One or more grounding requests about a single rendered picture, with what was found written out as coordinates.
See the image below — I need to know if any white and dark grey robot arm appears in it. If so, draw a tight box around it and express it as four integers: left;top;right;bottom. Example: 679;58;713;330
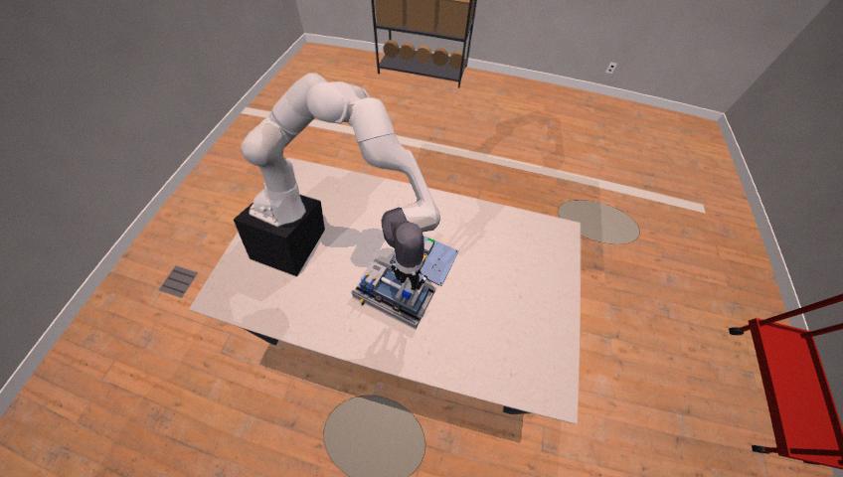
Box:
241;73;440;275

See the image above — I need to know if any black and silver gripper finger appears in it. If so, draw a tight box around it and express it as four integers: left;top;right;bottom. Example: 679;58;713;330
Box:
391;261;408;290
409;274;427;295

